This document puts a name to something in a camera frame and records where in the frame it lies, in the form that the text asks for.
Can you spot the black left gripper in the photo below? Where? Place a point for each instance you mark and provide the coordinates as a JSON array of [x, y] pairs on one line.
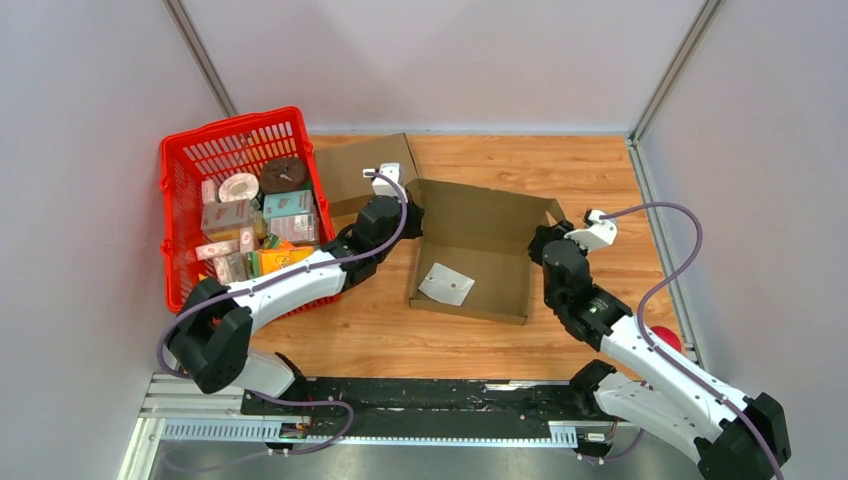
[[414, 217]]

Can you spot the red plastic basket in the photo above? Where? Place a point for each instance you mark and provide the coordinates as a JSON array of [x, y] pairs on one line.
[[210, 155]]

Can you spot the teal snack box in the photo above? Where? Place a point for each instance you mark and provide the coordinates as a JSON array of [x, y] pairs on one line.
[[288, 204]]

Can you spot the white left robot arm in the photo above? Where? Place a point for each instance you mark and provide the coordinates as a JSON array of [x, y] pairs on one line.
[[211, 334]]

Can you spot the brown round cake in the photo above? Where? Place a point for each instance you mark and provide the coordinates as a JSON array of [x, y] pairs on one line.
[[282, 175]]

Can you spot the clear plastic bag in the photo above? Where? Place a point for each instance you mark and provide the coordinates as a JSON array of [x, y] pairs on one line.
[[445, 285]]

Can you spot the orange snack box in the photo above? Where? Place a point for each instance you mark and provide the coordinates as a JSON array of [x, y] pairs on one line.
[[263, 262]]

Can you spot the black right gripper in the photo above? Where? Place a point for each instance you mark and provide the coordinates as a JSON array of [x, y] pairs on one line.
[[542, 235]]

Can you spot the aluminium front rail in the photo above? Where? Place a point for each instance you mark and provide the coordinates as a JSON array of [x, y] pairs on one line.
[[192, 415]]

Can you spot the brown cardboard box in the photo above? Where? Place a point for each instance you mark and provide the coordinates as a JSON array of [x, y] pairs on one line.
[[341, 168]]

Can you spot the pink white carton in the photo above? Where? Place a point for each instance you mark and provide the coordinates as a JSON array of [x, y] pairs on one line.
[[224, 221]]

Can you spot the red apple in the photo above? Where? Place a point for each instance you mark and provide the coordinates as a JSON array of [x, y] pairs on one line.
[[668, 336]]

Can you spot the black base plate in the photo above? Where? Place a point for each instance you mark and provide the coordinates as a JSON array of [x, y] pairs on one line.
[[430, 408]]

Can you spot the pink white tape roll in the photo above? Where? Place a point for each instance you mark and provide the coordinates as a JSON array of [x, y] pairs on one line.
[[239, 186]]

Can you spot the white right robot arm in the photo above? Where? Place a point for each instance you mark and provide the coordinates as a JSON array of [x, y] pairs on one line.
[[725, 432]]

